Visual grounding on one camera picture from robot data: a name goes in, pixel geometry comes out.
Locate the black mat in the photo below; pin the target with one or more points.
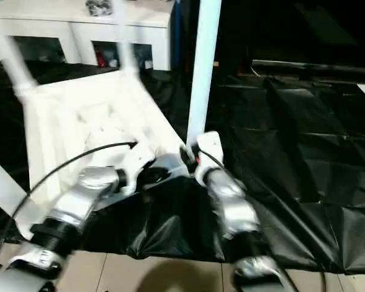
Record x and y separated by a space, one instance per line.
292 137

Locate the red package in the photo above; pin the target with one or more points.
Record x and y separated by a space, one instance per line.
100 59

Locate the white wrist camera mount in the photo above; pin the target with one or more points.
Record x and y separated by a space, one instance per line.
138 161
210 146

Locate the black backdrop cloth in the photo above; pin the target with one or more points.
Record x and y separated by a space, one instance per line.
292 27

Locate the black object pile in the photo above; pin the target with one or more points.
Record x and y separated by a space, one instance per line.
99 6

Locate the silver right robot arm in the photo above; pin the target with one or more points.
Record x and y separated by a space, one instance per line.
234 200

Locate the white cup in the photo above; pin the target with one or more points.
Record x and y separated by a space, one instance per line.
148 64

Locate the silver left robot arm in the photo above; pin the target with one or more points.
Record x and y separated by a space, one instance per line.
79 194

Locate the white plastic table top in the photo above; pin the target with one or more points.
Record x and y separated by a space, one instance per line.
94 121

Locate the black flat monitor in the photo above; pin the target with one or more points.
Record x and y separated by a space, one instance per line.
316 67

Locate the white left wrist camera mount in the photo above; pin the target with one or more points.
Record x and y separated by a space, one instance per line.
138 161

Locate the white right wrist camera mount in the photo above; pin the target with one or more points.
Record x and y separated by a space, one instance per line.
210 146

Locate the small tan label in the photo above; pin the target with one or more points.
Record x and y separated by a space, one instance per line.
216 64

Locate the white glass-door cabinet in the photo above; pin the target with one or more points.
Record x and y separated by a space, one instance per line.
79 30

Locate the white jar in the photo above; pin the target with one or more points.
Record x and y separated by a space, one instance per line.
113 63

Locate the white plastic table leg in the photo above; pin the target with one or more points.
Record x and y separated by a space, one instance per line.
203 76
15 54
126 39
9 188

